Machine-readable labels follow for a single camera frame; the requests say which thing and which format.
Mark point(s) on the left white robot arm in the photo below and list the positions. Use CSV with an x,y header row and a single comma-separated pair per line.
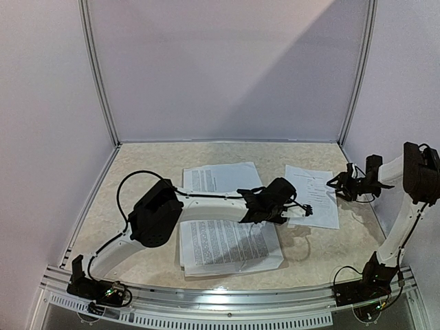
x,y
154,217

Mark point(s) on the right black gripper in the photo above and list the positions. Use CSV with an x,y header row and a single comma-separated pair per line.
x,y
348,183

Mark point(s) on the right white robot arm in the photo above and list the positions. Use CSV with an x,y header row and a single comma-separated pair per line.
x,y
418,169

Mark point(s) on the sparse printed paper sheet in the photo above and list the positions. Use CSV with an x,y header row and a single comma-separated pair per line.
x,y
312,189

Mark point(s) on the aluminium front rail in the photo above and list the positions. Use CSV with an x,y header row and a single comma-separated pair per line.
x,y
171,308

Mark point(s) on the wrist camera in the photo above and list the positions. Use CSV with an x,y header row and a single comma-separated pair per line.
x,y
351,171
296,210

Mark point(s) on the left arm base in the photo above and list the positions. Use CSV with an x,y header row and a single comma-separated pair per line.
x,y
99,292

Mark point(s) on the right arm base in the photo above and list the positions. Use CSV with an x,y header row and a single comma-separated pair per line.
x,y
374,283

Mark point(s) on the right aluminium frame post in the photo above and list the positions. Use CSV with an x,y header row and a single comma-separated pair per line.
x,y
365,46

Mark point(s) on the clipped paper stack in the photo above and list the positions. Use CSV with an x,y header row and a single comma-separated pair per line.
x,y
222,180

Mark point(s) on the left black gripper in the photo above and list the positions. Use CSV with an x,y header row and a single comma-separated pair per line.
x,y
279,223

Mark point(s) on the transparent plastic folder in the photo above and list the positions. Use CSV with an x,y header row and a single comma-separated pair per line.
x,y
219,247

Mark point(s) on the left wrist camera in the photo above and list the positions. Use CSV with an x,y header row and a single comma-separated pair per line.
x,y
296,210

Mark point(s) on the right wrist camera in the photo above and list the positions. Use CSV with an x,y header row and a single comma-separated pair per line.
x,y
351,171

